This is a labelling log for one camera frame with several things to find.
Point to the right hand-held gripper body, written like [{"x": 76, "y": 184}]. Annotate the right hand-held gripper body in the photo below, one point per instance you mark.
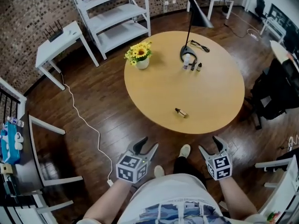
[{"x": 219, "y": 168}]

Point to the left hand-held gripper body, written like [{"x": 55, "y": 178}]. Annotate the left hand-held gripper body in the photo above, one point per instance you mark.
[{"x": 130, "y": 169}]

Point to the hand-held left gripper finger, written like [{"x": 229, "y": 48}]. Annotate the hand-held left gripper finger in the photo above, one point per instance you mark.
[
  {"x": 137, "y": 146},
  {"x": 150, "y": 153}
]

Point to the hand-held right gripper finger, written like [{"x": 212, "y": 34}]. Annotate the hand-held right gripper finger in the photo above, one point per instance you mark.
[
  {"x": 221, "y": 144},
  {"x": 206, "y": 154}
]

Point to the small amber bottle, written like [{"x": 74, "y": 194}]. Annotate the small amber bottle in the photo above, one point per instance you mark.
[
  {"x": 181, "y": 112},
  {"x": 199, "y": 67}
]

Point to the black small tube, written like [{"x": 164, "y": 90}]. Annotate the black small tube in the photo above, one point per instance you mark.
[{"x": 193, "y": 65}]

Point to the white small bottle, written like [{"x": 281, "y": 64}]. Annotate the white small bottle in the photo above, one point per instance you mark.
[{"x": 187, "y": 60}]

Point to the person's right forearm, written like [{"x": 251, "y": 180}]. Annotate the person's right forearm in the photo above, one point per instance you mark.
[{"x": 237, "y": 195}]

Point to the person's left forearm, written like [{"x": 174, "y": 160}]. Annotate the person's left forearm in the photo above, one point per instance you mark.
[{"x": 105, "y": 199}]

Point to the person's left shoe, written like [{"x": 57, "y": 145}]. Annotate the person's left shoe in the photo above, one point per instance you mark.
[{"x": 159, "y": 171}]

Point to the person's shoe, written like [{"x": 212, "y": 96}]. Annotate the person's shoe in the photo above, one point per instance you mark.
[
  {"x": 185, "y": 150},
  {"x": 159, "y": 171}
]

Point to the person's right shoe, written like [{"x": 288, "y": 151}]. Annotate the person's right shoe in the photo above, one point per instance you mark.
[{"x": 185, "y": 150}]

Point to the person's black trousers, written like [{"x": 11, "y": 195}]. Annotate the person's black trousers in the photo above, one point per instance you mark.
[{"x": 184, "y": 167}]

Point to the person's white printed shirt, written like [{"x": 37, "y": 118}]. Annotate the person's white printed shirt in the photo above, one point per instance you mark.
[{"x": 172, "y": 190}]

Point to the black office chair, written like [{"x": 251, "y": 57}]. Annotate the black office chair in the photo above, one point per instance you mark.
[
  {"x": 260, "y": 6},
  {"x": 275, "y": 94}
]

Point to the sunflowers in white pot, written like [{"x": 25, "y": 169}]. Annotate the sunflowers in white pot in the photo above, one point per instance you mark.
[{"x": 140, "y": 52}]

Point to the white round table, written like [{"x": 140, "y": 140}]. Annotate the white round table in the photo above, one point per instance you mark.
[{"x": 280, "y": 52}]

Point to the white metal shelf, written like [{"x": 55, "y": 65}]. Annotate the white metal shelf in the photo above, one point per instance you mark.
[{"x": 119, "y": 31}]

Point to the white rounded object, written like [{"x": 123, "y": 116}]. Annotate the white rounded object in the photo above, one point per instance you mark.
[{"x": 18, "y": 141}]

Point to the blue tissue box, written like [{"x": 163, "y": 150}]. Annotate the blue tissue box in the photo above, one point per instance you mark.
[{"x": 9, "y": 148}]

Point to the small beige box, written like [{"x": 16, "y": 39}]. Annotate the small beige box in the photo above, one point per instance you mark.
[{"x": 5, "y": 169}]

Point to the pack of water bottles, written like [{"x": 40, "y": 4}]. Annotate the pack of water bottles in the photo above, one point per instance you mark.
[{"x": 15, "y": 121}]

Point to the white side table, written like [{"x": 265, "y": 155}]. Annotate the white side table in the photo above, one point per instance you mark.
[{"x": 58, "y": 48}]

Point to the black desk lamp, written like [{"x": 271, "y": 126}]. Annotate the black desk lamp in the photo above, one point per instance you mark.
[{"x": 199, "y": 17}]

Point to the white office desk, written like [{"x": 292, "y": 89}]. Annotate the white office desk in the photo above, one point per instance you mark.
[{"x": 274, "y": 24}]

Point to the black waste bin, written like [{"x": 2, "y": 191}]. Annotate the black waste bin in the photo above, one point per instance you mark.
[{"x": 225, "y": 9}]

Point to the black metal railing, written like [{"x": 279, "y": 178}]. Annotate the black metal railing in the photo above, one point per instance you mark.
[{"x": 10, "y": 95}]

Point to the black router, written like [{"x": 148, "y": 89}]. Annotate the black router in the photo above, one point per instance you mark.
[{"x": 56, "y": 35}]

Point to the black monitor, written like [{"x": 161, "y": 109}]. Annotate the black monitor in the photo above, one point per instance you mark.
[{"x": 280, "y": 14}]

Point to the white frame desk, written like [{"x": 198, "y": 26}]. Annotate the white frame desk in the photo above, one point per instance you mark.
[{"x": 285, "y": 190}]

